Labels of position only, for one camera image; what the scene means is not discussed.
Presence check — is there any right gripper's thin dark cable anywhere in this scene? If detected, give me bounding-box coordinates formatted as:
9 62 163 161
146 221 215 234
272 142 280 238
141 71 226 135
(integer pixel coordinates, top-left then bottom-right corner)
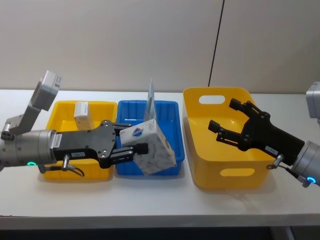
266 154 309 187

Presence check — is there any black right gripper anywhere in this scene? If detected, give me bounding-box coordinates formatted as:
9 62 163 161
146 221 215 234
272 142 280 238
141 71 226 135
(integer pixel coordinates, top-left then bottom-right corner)
207 97 306 166

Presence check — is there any white marbled tissue box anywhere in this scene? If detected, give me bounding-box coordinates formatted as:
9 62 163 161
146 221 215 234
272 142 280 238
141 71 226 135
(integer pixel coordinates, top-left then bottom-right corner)
119 118 178 176

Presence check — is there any deep yellow basket with handles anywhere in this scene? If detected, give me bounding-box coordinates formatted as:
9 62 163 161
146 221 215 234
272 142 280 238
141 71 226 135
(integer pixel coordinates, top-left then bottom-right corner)
182 86 276 190

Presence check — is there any left gripper's thin dark cable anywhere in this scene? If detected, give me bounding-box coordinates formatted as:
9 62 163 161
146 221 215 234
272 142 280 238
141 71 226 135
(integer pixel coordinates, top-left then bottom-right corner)
37 154 85 178

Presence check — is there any blue plastic bin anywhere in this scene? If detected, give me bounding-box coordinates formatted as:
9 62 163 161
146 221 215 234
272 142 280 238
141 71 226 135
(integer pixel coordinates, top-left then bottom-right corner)
114 99 186 176

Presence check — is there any gripper's thin dark cable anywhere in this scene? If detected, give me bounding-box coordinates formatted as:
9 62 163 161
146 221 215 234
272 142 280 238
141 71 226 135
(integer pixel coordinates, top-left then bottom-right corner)
266 154 309 187
37 154 85 178

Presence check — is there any small white carton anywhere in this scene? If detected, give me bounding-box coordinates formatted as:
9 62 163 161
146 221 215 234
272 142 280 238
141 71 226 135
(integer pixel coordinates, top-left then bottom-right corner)
73 101 95 131

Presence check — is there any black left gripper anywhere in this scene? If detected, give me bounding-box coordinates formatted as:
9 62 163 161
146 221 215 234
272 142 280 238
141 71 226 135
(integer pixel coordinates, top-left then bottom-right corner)
50 119 150 169

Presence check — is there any thin pale blue pack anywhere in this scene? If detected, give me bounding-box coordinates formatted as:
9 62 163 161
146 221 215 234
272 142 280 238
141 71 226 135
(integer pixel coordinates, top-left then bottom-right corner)
144 78 158 123

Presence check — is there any shallow yellow plastic bin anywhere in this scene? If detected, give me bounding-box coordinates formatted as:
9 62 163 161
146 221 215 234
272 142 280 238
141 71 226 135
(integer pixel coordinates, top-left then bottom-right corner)
42 100 119 181

